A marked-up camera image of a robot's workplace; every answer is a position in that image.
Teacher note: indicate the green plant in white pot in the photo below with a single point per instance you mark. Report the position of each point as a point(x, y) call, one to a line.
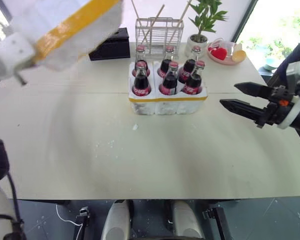
point(198, 42)

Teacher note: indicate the yellow round object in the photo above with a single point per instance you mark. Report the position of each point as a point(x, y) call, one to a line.
point(238, 55)

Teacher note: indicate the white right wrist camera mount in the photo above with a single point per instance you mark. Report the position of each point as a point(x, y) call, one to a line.
point(295, 107)

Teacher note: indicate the white foam crate yellow tape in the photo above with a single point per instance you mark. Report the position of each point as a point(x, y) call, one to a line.
point(165, 106)

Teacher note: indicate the white foam lid yellow tape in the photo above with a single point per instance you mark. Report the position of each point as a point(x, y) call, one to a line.
point(72, 30)

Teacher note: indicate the dark navy shape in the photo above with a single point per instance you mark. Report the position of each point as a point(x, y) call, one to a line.
point(292, 52)

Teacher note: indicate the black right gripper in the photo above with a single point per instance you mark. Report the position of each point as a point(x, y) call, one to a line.
point(277, 110)

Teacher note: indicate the silver rounded robot leg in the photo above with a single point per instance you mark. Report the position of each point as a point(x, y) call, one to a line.
point(116, 220)
point(186, 220)

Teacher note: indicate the black table frame leg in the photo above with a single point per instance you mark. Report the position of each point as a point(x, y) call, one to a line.
point(83, 221)
point(218, 221)

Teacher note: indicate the black rectangular box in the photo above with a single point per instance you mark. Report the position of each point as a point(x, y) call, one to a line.
point(115, 47)

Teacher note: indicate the dark window frame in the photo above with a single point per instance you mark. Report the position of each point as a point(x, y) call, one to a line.
point(245, 20)

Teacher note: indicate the wooden stick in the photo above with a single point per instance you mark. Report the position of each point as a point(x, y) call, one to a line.
point(135, 10)
point(156, 17)
point(183, 11)

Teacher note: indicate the glass cola bottle red cap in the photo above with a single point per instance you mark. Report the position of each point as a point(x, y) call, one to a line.
point(168, 57)
point(190, 66)
point(194, 82)
point(169, 82)
point(140, 53)
point(141, 83)

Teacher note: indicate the clear plastic container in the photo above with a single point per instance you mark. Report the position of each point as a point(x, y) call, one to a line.
point(227, 46)

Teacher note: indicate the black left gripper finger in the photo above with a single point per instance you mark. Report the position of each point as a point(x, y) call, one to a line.
point(21, 79)

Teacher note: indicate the red heart shaped object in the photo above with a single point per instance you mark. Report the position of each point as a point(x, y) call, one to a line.
point(220, 53)

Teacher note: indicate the pink round plate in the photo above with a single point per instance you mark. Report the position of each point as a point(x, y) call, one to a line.
point(223, 62)

